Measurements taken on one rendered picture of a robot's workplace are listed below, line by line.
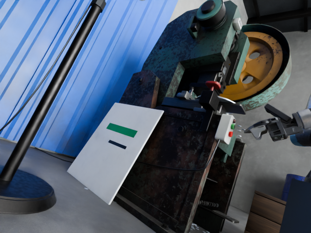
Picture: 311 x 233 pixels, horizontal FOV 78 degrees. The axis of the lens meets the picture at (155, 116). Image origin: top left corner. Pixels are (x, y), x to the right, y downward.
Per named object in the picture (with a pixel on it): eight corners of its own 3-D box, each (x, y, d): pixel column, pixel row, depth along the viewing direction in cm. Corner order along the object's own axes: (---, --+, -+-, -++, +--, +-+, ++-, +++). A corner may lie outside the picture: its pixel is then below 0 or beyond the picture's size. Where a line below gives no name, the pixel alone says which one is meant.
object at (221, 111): (241, 131, 121) (246, 112, 124) (234, 124, 111) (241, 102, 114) (205, 125, 138) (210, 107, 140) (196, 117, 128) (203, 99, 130)
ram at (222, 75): (226, 96, 138) (237, 61, 144) (218, 85, 127) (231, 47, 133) (203, 94, 149) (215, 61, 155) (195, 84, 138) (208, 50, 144)
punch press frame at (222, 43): (218, 207, 125) (269, 37, 152) (188, 204, 94) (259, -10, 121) (136, 168, 178) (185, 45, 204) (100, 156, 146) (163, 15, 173)
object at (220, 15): (222, 35, 127) (232, 8, 132) (216, 22, 119) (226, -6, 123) (192, 39, 142) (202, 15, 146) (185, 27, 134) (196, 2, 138)
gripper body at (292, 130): (269, 137, 79) (304, 128, 74) (262, 119, 84) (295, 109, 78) (271, 142, 85) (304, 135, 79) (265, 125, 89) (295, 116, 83)
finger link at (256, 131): (245, 139, 85) (268, 133, 81) (241, 127, 88) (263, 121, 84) (246, 141, 87) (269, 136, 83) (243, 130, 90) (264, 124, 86)
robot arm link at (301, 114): (307, 105, 76) (307, 113, 82) (294, 109, 78) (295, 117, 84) (316, 122, 72) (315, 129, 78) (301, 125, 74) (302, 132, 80)
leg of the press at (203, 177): (189, 246, 87) (244, 73, 105) (177, 248, 78) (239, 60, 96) (87, 174, 148) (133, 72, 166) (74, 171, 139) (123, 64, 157)
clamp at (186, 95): (195, 108, 129) (201, 95, 131) (184, 96, 117) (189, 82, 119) (188, 107, 133) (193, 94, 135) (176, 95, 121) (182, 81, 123)
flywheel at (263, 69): (263, 120, 160) (299, 47, 167) (258, 110, 145) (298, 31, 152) (194, 100, 210) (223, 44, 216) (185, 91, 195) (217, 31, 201)
